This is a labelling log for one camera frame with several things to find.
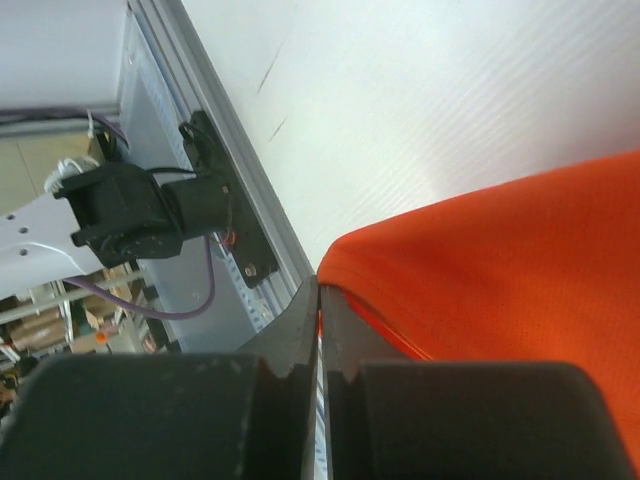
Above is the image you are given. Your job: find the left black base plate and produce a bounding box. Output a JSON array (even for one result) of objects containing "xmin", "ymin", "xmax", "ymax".
[{"xmin": 178, "ymin": 110, "xmax": 279, "ymax": 288}]

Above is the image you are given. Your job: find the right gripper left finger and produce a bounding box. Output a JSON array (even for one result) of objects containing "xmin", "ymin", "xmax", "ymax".
[{"xmin": 1, "ymin": 278, "xmax": 319, "ymax": 479}]

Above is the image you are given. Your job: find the aluminium mounting rail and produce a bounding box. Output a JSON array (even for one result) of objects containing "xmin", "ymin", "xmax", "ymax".
[{"xmin": 132, "ymin": 1, "xmax": 313, "ymax": 315}]

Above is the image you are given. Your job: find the orange t shirt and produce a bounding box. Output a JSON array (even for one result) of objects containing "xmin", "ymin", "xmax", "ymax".
[{"xmin": 317, "ymin": 152, "xmax": 639, "ymax": 459}]

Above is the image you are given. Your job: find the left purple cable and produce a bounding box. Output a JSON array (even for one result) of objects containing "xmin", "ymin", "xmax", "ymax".
[{"xmin": 0, "ymin": 104, "xmax": 217, "ymax": 322}]

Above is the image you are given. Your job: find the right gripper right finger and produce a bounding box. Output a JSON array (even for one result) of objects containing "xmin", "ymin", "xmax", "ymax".
[{"xmin": 320, "ymin": 287, "xmax": 636, "ymax": 479}]

